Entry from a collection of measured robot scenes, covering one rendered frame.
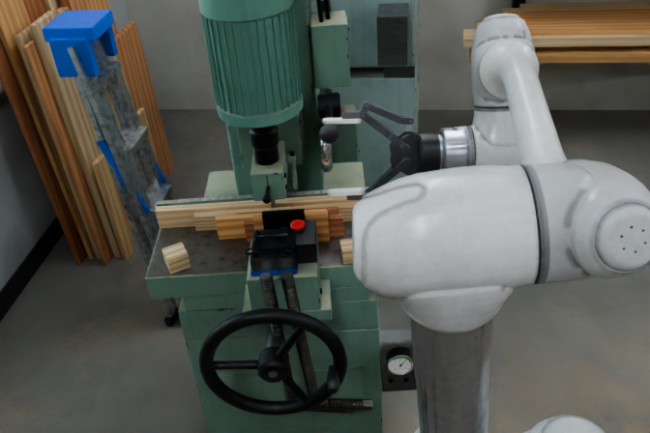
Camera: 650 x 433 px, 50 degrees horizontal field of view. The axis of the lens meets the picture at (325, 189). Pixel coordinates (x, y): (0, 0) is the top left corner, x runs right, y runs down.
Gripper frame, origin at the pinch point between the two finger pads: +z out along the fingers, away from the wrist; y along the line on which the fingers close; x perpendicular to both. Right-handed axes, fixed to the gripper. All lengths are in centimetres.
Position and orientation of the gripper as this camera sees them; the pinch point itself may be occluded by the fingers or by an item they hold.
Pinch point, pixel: (331, 158)
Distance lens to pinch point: 130.6
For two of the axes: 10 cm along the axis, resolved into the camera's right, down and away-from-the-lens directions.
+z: -10.0, 0.6, 0.2
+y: -0.6, -9.7, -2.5
